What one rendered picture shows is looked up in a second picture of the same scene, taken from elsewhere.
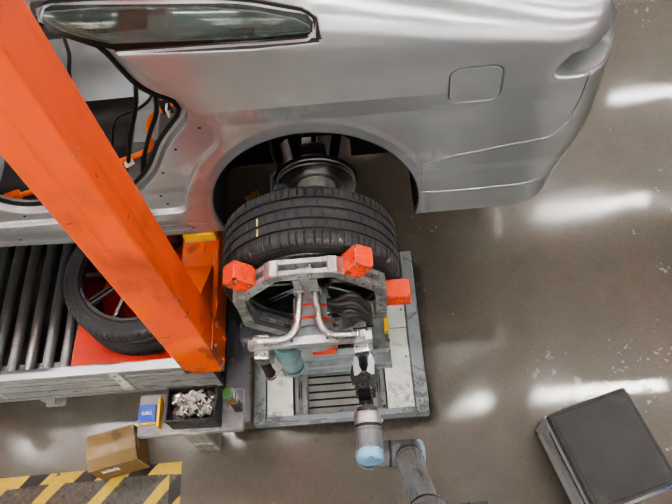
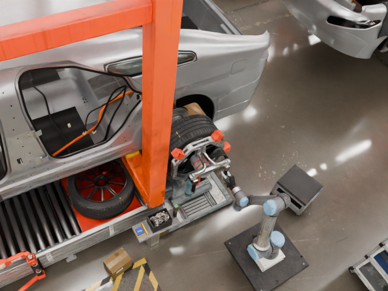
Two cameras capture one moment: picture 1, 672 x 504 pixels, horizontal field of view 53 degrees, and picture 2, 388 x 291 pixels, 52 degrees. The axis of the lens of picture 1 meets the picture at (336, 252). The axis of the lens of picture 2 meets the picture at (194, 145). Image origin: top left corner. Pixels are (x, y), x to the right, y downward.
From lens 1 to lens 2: 193 cm
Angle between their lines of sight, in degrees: 25
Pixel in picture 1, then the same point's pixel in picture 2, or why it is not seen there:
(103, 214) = (167, 127)
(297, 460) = (191, 237)
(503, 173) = (241, 98)
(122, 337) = (112, 206)
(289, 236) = (193, 133)
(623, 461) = (305, 186)
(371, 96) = (209, 77)
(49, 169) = (163, 111)
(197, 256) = (135, 162)
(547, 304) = (252, 150)
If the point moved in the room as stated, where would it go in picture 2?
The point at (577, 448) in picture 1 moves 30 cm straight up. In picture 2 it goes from (291, 187) to (299, 172)
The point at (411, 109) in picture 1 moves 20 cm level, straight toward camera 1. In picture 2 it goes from (219, 79) to (228, 94)
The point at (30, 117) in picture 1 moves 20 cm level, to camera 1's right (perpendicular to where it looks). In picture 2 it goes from (170, 92) to (194, 81)
